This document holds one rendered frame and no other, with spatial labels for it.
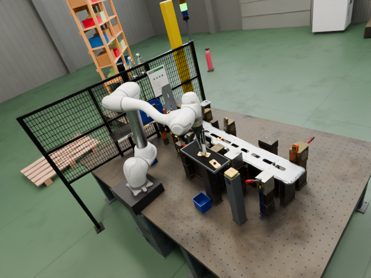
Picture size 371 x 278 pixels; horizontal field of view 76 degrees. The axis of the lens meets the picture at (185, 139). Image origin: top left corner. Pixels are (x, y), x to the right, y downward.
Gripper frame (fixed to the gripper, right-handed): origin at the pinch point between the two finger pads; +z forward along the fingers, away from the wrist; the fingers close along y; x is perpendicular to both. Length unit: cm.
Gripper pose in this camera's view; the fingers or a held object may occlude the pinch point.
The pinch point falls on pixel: (202, 149)
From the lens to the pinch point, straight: 159.6
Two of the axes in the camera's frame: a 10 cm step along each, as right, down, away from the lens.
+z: 2.4, 8.0, 5.5
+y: 4.7, -5.9, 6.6
